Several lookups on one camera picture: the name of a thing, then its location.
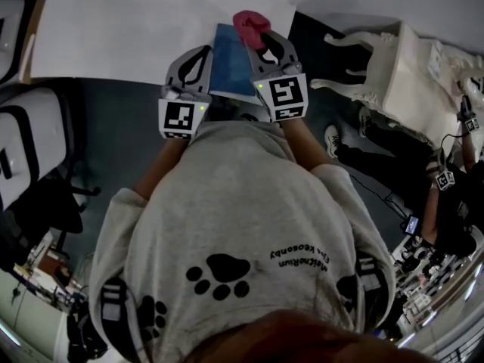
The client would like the brown wooden cabinet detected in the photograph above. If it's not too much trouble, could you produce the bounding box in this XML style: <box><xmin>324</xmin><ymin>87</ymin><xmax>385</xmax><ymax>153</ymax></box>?
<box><xmin>17</xmin><ymin>0</ymin><xmax>48</xmax><ymax>85</ymax></box>

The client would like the pink cloth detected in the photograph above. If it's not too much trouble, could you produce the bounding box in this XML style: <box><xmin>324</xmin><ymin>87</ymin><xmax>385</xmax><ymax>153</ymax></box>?
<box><xmin>232</xmin><ymin>9</ymin><xmax>271</xmax><ymax>52</ymax></box>

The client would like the blue screen phone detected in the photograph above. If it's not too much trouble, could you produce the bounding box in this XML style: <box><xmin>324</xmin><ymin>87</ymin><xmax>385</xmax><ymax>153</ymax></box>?
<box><xmin>402</xmin><ymin>214</ymin><xmax>422</xmax><ymax>236</ymax></box>

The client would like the black white shoulder strap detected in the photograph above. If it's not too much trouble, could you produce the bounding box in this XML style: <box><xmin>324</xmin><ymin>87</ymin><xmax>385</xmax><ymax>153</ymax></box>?
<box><xmin>100</xmin><ymin>277</ymin><xmax>134</xmax><ymax>355</ymax></box>
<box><xmin>355</xmin><ymin>254</ymin><xmax>383</xmax><ymax>303</ymax></box>

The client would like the person's right forearm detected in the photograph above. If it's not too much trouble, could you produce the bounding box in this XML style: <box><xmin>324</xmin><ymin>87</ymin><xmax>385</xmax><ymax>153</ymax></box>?
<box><xmin>281</xmin><ymin>118</ymin><xmax>334</xmax><ymax>172</ymax></box>

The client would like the blue book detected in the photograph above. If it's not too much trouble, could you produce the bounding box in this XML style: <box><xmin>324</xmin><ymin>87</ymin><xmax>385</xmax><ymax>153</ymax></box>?
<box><xmin>208</xmin><ymin>23</ymin><xmax>262</xmax><ymax>105</ymax></box>

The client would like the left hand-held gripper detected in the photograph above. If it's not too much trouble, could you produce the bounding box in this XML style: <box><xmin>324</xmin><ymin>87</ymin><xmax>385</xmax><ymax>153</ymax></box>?
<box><xmin>157</xmin><ymin>45</ymin><xmax>213</xmax><ymax>140</ymax></box>

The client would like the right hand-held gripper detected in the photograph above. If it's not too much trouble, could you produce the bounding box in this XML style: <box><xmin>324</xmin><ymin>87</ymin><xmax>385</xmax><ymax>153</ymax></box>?
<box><xmin>245</xmin><ymin>32</ymin><xmax>308</xmax><ymax>123</ymax></box>

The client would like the white black office chair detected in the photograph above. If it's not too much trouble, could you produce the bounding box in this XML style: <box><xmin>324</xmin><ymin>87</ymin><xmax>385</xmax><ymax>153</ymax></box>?
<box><xmin>0</xmin><ymin>0</ymin><xmax>39</xmax><ymax>86</ymax></box>
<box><xmin>0</xmin><ymin>85</ymin><xmax>102</xmax><ymax>238</ymax></box>

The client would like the ornate white carved table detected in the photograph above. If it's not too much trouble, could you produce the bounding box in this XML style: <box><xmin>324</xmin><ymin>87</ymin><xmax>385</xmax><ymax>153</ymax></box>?
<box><xmin>309</xmin><ymin>20</ymin><xmax>484</xmax><ymax>147</ymax></box>

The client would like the white desk with drawers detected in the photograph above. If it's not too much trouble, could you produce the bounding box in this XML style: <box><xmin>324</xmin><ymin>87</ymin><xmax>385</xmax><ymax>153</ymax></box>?
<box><xmin>29</xmin><ymin>0</ymin><xmax>298</xmax><ymax>101</ymax></box>

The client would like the person's left forearm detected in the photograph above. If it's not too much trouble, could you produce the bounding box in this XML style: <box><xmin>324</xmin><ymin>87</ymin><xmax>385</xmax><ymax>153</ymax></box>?
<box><xmin>134</xmin><ymin>137</ymin><xmax>190</xmax><ymax>200</ymax></box>

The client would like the person's grey paw-print sweatshirt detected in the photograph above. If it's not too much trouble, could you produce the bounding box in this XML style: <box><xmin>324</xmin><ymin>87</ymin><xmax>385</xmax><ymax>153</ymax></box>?
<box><xmin>88</xmin><ymin>121</ymin><xmax>396</xmax><ymax>363</ymax></box>

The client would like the black floor cable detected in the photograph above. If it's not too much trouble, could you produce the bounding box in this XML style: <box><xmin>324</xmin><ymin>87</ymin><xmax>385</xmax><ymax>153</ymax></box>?
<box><xmin>350</xmin><ymin>173</ymin><xmax>410</xmax><ymax>223</ymax></box>

